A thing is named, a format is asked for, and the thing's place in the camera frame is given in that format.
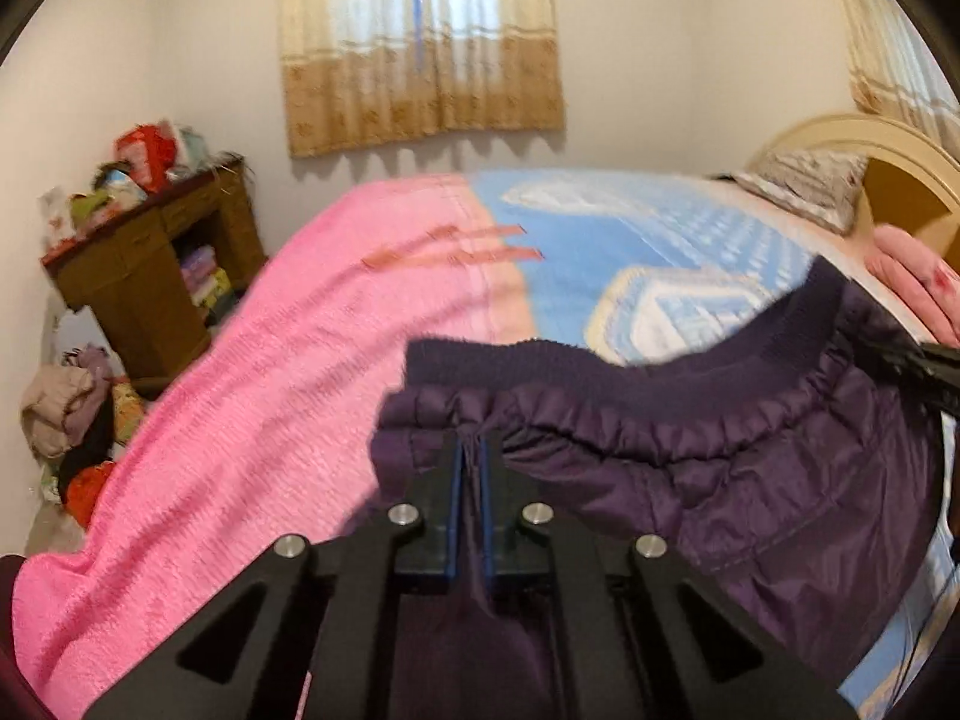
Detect purple puffer jacket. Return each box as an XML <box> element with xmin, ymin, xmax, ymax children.
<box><xmin>370</xmin><ymin>260</ymin><xmax>944</xmax><ymax>684</ymax></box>

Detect pile of clothes on floor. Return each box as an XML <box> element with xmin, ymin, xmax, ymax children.
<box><xmin>20</xmin><ymin>344</ymin><xmax>146</xmax><ymax>530</ymax></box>

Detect pink folded quilt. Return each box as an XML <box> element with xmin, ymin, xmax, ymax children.
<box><xmin>864</xmin><ymin>224</ymin><xmax>960</xmax><ymax>348</ymax></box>

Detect pink and blue bedspread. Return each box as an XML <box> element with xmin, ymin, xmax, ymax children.
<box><xmin>10</xmin><ymin>171</ymin><xmax>958</xmax><ymax>718</ymax></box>

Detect cream wooden headboard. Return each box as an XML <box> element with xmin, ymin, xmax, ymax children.
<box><xmin>747</xmin><ymin>112</ymin><xmax>960</xmax><ymax>270</ymax></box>

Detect patterned grey pillow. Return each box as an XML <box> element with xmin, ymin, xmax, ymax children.
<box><xmin>732</xmin><ymin>149</ymin><xmax>869</xmax><ymax>236</ymax></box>

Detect stacked books in cabinet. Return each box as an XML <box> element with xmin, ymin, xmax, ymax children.
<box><xmin>179</xmin><ymin>245</ymin><xmax>236</xmax><ymax>327</ymax></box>

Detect brown wooden cabinet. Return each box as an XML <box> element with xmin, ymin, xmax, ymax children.
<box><xmin>43</xmin><ymin>154</ymin><xmax>267</xmax><ymax>397</ymax></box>

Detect white greeting card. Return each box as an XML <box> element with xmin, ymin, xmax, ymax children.
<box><xmin>39</xmin><ymin>187</ymin><xmax>75</xmax><ymax>252</ymax></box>

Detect red gift box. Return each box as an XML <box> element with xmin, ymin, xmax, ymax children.
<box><xmin>114</xmin><ymin>124</ymin><xmax>178</xmax><ymax>193</ymax></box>

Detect beige patterned window curtain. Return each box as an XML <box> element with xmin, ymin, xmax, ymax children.
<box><xmin>278</xmin><ymin>0</ymin><xmax>565</xmax><ymax>158</ymax></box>

